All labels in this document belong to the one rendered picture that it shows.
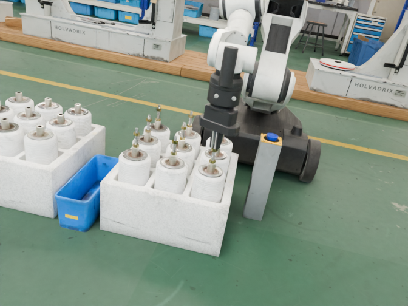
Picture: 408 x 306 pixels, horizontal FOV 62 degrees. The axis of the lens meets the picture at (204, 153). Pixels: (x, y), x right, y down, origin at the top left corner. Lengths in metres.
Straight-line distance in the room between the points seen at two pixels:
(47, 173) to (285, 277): 0.78
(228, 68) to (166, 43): 2.31
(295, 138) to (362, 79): 1.65
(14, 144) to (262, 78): 0.89
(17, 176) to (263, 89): 0.90
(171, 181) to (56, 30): 2.74
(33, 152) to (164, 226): 0.46
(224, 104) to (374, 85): 2.34
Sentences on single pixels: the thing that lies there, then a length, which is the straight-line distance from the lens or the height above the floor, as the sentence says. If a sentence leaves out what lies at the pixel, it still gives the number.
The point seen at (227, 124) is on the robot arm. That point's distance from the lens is 0.91.
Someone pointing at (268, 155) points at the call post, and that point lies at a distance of 1.16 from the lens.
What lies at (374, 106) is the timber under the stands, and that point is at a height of 0.07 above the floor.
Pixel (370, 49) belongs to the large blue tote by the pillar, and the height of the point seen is 0.28.
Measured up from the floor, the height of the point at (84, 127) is 0.20.
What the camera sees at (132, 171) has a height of 0.22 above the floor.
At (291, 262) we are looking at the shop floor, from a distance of 1.17.
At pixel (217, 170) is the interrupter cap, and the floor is 0.25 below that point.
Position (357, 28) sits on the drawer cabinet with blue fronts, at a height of 0.47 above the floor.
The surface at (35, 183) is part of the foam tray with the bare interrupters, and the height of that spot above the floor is 0.12.
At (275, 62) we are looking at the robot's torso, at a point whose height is 0.52.
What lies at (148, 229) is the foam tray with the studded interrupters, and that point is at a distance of 1.09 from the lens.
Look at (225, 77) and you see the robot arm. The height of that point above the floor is 0.55.
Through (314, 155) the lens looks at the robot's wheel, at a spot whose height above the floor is 0.16.
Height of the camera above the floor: 0.75
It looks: 26 degrees down
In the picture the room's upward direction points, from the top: 9 degrees clockwise
